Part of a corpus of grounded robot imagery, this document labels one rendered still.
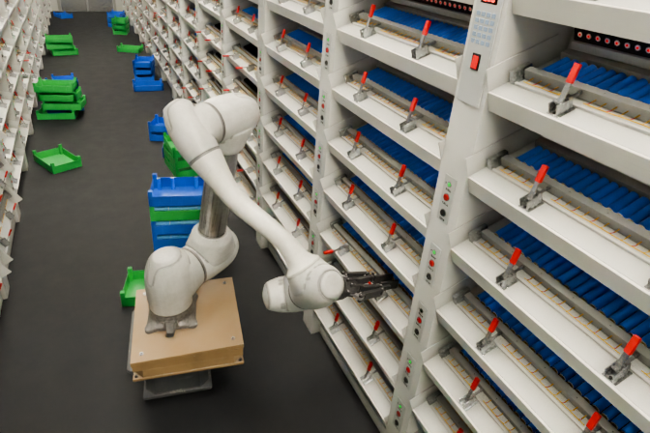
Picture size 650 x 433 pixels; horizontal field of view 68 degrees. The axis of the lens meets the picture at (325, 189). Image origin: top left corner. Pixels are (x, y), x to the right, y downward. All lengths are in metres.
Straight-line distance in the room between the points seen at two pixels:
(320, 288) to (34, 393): 1.33
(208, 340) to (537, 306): 1.13
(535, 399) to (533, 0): 0.80
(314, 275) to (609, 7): 0.81
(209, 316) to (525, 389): 1.14
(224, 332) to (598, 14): 1.47
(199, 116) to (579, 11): 0.96
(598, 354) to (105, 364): 1.77
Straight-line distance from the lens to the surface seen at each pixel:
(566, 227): 0.99
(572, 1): 0.94
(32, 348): 2.39
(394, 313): 1.57
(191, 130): 1.39
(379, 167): 1.51
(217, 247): 1.80
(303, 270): 1.23
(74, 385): 2.18
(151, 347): 1.83
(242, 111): 1.49
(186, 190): 2.49
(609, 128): 0.93
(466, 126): 1.11
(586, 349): 1.05
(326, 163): 1.76
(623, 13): 0.88
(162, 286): 1.75
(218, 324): 1.86
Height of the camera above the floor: 1.57
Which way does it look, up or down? 28 degrees down
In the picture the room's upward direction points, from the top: 5 degrees clockwise
